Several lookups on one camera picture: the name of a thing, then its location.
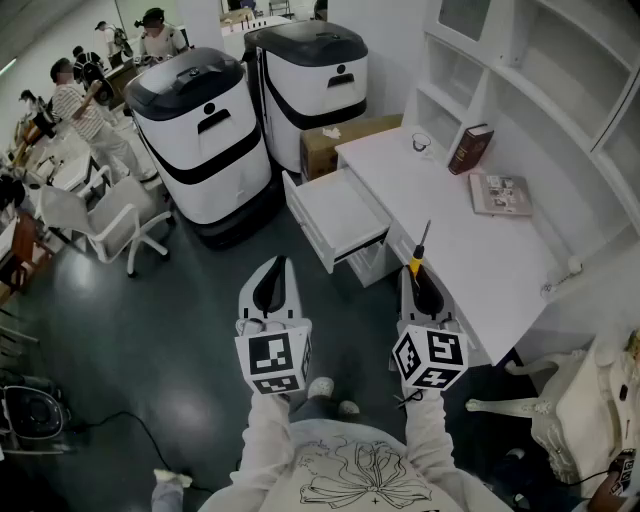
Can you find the white shelf hutch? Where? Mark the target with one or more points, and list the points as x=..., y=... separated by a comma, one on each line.
x=540, y=75

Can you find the black round bin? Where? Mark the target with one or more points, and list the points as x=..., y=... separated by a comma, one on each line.
x=32, y=415

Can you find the ornate white chair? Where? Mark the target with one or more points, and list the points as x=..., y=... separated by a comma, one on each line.
x=560, y=415

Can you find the yellow and black screwdriver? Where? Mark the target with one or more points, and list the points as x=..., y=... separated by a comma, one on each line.
x=419, y=255

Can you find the white table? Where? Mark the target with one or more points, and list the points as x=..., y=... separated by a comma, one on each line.
x=70, y=172

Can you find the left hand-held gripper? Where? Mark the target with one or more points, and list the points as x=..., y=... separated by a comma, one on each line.
x=272, y=352

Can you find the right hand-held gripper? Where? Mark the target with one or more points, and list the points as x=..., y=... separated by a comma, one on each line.
x=430, y=352

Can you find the white robot with black lid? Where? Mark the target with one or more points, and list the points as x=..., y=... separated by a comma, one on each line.
x=200, y=150
x=310, y=85

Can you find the dark red thick book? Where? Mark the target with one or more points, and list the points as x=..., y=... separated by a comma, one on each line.
x=469, y=149

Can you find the person's left forearm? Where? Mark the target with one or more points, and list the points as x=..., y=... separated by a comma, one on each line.
x=267, y=435

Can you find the white office chair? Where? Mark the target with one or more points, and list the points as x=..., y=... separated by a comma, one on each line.
x=115, y=220

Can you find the white drawer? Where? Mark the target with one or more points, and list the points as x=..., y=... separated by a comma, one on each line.
x=335, y=210
x=367, y=267

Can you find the brown cardboard box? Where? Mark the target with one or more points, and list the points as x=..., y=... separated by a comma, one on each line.
x=325, y=150

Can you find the person's right forearm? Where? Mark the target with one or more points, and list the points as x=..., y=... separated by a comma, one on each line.
x=427, y=430

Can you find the person's white printed shirt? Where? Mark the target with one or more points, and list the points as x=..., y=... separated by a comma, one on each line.
x=360, y=465

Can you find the person's white shoe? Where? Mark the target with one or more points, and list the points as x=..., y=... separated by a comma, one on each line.
x=348, y=407
x=321, y=387

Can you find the white desk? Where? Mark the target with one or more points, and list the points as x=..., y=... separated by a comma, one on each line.
x=475, y=260

